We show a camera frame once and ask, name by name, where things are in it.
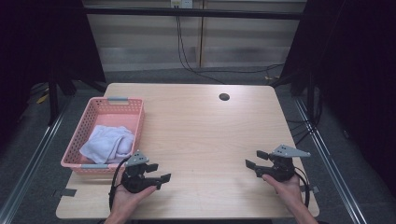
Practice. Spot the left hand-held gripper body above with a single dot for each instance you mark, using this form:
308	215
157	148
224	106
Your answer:
134	180

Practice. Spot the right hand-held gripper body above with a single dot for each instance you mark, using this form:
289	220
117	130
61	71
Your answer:
280	169

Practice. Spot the white towel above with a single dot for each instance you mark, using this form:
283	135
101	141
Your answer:
106	143

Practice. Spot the pink plastic basket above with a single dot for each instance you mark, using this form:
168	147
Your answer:
104	117

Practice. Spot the person's left hand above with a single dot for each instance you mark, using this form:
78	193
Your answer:
127	200

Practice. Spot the person's right hand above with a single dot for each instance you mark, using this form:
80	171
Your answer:
288	189

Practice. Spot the black tape piece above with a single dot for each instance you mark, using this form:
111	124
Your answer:
68	192

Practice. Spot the black metal stand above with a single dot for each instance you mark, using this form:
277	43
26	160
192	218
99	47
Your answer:
53	99
310	93

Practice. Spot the dark curtain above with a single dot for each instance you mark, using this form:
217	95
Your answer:
358	77
37	46

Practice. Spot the small yellow floor object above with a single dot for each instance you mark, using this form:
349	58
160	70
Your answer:
42	99

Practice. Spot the black horizontal frame bar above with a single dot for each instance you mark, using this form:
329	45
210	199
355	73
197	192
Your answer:
186	12

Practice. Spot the white wall power outlet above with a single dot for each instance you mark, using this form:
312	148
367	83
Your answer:
181	3

